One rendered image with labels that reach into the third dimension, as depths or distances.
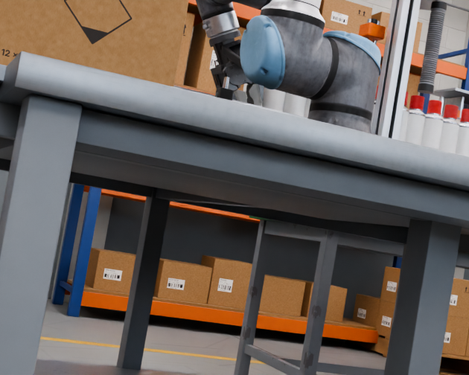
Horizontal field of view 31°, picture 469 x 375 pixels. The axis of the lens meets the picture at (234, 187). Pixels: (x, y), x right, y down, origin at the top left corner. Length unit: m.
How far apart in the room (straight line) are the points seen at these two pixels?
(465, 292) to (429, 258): 4.52
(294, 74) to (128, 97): 0.56
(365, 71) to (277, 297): 4.60
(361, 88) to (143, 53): 0.41
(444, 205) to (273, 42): 0.43
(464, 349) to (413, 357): 4.56
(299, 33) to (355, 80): 0.14
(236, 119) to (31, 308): 0.32
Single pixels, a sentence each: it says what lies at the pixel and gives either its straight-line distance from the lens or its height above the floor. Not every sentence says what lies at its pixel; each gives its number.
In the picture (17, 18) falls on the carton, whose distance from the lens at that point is 1.33.
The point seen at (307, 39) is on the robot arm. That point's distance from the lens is 1.47.
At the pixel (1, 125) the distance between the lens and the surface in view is 1.10.
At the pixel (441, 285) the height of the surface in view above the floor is 0.65.
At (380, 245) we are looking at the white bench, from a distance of 3.43.
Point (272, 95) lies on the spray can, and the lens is 1.89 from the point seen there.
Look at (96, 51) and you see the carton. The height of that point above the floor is 0.92.
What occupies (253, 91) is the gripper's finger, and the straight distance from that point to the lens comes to 1.88.
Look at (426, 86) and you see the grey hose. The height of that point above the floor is 1.08.
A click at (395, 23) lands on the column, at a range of 1.91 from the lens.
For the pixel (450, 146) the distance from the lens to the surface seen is 2.14.
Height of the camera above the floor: 0.67
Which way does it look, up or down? 3 degrees up
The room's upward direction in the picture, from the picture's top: 10 degrees clockwise
